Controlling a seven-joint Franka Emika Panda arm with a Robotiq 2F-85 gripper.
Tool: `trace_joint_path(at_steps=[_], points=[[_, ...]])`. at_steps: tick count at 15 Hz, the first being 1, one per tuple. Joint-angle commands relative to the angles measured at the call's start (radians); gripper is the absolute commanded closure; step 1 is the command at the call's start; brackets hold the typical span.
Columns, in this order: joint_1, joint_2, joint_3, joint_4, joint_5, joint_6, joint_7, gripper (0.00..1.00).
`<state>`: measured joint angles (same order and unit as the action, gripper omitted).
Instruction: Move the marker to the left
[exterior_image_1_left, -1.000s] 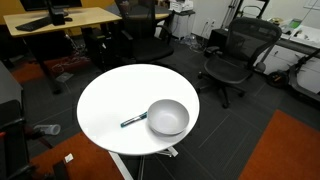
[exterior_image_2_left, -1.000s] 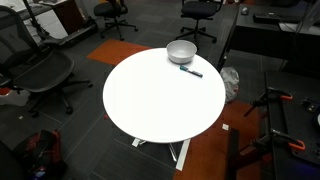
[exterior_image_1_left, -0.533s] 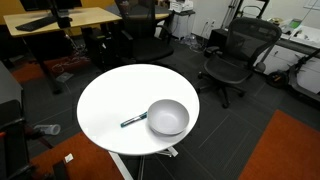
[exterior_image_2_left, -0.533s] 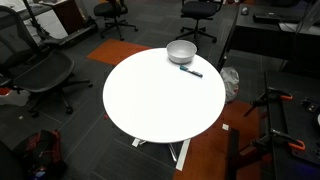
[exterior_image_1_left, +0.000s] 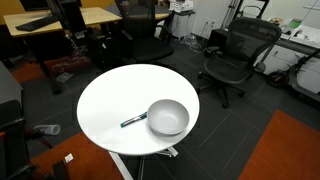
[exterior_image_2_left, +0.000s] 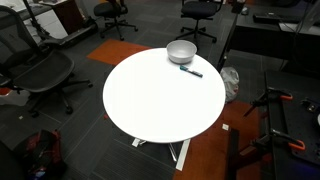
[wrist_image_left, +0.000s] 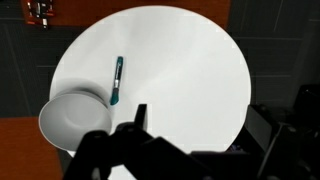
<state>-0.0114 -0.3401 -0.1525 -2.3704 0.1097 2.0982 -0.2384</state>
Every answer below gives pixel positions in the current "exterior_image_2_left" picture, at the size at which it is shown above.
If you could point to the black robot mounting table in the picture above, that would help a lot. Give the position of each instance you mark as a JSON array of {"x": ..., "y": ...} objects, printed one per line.
[{"x": 293, "y": 126}]

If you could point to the red and black bag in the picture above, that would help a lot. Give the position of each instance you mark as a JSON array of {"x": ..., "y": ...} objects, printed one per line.
[{"x": 41, "y": 153}]

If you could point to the white plastic bag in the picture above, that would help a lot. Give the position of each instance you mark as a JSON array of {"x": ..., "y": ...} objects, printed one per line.
[{"x": 230, "y": 81}]

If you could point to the teal capped marker pen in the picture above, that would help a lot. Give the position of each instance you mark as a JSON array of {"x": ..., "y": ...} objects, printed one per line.
[{"x": 191, "y": 71}]

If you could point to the white cabinet with wood panel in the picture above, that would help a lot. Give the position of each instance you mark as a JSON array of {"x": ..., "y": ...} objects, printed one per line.
[{"x": 50, "y": 15}]

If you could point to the round white table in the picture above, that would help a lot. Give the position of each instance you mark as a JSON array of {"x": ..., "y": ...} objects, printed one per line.
[{"x": 163, "y": 96}]

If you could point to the black mesh office chair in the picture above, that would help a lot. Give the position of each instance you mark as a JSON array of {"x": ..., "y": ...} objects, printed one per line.
[{"x": 36, "y": 66}]

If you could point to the black office desk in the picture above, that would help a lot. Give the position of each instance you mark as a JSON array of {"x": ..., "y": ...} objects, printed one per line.
[{"x": 273, "y": 33}]

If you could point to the black keyboard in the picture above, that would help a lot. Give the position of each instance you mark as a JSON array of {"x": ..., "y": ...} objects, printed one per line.
[{"x": 266, "y": 17}]

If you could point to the white table base legs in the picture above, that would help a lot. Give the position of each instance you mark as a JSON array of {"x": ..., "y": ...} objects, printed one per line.
[{"x": 180, "y": 153}]

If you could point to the white bowl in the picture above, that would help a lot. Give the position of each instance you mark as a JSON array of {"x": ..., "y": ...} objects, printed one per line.
[{"x": 181, "y": 50}]

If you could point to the black camera tripod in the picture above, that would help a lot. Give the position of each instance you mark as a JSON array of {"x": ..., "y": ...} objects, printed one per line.
[{"x": 35, "y": 20}]

